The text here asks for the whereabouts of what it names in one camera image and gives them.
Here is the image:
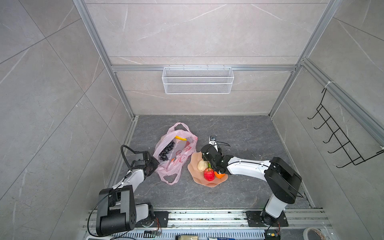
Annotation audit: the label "pink scalloped bowl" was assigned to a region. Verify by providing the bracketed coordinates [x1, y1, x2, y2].
[188, 152, 228, 188]

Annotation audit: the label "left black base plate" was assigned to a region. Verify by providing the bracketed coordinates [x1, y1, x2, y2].
[136, 211, 169, 228]

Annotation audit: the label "red fake strawberry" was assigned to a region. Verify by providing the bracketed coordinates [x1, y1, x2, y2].
[204, 168, 215, 182]

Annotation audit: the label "white wire mesh basket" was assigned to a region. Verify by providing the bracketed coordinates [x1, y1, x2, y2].
[162, 67, 235, 95]

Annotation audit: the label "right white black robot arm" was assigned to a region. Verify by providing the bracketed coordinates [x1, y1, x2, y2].
[201, 143, 303, 226]

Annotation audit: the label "beige fake fruit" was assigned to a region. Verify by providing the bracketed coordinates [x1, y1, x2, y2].
[197, 160, 209, 172]

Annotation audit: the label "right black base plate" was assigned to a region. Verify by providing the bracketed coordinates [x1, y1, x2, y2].
[245, 211, 289, 227]

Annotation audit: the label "pink plastic bag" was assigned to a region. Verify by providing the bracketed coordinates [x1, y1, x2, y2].
[154, 123, 198, 185]

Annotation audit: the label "orange fake fruit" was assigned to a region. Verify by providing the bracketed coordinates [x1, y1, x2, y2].
[214, 172, 226, 179]

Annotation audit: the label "dark fake grapes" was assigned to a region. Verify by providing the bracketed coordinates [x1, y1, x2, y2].
[159, 141, 175, 161]

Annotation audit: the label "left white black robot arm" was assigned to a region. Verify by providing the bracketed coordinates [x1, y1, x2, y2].
[95, 145, 159, 237]

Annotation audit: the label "black wire hook rack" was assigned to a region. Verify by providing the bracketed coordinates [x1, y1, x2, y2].
[307, 88, 384, 169]

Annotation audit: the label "yellow fake banana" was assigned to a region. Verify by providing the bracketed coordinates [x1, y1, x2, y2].
[175, 136, 187, 141]

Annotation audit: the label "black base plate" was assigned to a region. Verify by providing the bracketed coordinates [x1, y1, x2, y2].
[136, 211, 169, 228]
[245, 211, 289, 227]

